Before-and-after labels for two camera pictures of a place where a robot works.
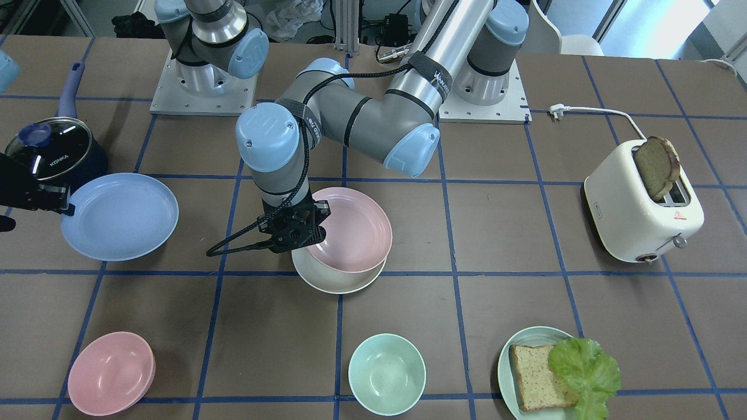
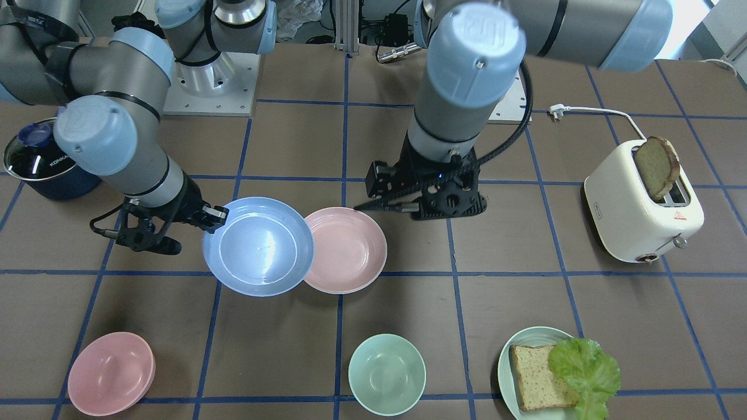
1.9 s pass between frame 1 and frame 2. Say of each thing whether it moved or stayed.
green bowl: stayed
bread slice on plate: stayed
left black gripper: moved
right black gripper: moved
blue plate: moved
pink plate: moved
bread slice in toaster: stayed
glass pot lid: stayed
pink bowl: stayed
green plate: stayed
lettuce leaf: stayed
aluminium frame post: stayed
